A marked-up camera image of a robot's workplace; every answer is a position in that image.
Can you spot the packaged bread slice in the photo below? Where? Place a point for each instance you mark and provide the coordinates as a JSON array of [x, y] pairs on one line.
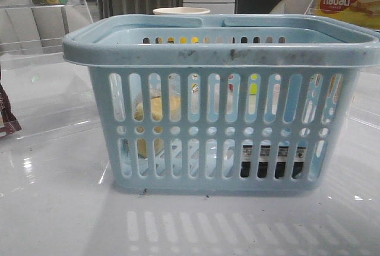
[[142, 113]]

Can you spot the black tissue pack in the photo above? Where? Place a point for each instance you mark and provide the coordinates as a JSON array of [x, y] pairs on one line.
[[262, 168]]

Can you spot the light blue plastic basket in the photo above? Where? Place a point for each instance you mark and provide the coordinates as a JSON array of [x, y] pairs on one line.
[[261, 79]]

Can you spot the white paper cup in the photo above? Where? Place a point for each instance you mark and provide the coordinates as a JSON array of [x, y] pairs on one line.
[[181, 11]]

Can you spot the clear acrylic stand right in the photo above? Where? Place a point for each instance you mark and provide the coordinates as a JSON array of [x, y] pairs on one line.
[[311, 5]]

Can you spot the dark red snack packet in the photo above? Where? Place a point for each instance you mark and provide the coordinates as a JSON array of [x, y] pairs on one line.
[[9, 123]]

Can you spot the clear acrylic display shelf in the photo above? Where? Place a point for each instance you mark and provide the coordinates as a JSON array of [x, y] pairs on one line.
[[32, 34]]

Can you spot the yellow nabati wafer box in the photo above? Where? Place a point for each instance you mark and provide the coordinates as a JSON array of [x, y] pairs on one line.
[[363, 13]]

